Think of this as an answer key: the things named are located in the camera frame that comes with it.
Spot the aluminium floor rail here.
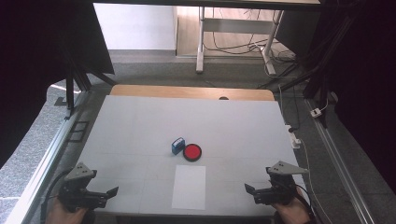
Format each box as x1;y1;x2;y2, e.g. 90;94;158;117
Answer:
304;99;375;224
4;90;92;224

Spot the white metal desk frame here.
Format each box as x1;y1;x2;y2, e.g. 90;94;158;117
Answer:
195;7;285;77

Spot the black metal stand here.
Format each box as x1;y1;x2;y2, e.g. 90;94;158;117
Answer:
258;0;359;129
54;46;116;120

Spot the person's left hand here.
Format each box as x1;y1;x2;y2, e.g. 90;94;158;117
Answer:
45;198;91;224

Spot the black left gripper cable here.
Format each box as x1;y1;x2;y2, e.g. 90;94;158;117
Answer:
40;169;74;224

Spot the blue stamp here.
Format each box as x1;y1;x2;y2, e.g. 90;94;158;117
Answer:
171;136;186;156

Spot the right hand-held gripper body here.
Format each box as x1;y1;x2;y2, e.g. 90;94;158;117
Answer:
253;161;310;206

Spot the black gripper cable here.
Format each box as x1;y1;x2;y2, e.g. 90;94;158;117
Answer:
40;169;74;224
295;185;316;218

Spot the white power strip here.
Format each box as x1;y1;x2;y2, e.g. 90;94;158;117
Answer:
284;124;303;149

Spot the round red ink pad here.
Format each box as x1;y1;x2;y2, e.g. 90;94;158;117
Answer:
182;143;203;162

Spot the bundle of black floor cables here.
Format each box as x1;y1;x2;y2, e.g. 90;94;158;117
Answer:
204;7;297;63

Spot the white paper sheet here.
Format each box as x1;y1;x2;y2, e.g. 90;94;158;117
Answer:
171;164;207;211

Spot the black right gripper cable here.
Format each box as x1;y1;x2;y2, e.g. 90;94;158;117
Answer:
295;185;316;218

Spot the black curtain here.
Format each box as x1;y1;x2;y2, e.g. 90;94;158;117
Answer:
275;0;396;194
0;0;116;169

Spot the thin white cable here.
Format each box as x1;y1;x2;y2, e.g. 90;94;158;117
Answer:
300;139;334;224

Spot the person's right hand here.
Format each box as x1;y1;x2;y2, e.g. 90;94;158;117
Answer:
272;189;312;224

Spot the white table mat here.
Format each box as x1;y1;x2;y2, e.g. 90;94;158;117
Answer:
55;94;307;217

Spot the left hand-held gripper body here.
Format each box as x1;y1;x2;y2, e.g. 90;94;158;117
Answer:
58;161;108;214

